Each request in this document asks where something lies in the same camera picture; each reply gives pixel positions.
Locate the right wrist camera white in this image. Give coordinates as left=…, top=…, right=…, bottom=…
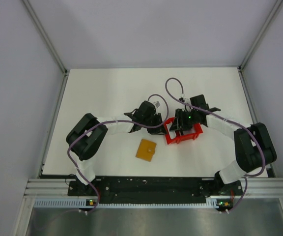
left=179, top=93, right=191, bottom=105

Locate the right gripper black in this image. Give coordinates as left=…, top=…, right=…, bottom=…
left=169, top=109, right=198, bottom=132

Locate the aluminium frame rail front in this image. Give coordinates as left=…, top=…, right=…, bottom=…
left=24, top=177, right=283, bottom=198

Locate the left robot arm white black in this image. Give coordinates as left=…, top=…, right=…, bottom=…
left=66, top=101, right=167, bottom=195

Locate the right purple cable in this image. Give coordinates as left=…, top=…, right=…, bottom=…
left=165, top=78, right=266, bottom=213

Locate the grey slotted cable duct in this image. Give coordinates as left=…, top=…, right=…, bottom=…
left=33, top=198, right=229, bottom=209

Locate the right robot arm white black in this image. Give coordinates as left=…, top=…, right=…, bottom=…
left=169, top=95, right=277, bottom=195

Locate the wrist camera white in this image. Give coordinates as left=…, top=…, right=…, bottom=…
left=179, top=93, right=191, bottom=105
left=152, top=101, right=160, bottom=108

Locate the yellow leather card holder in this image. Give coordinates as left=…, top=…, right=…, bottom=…
left=136, top=139, right=157, bottom=162

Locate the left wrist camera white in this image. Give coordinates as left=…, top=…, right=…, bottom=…
left=152, top=101, right=160, bottom=108

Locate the red plastic card bin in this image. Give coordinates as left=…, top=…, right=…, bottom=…
left=164, top=118, right=203, bottom=145

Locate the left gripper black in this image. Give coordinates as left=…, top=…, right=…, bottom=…
left=142, top=112, right=168, bottom=135

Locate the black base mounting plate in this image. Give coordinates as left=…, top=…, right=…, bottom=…
left=68, top=176, right=242, bottom=204

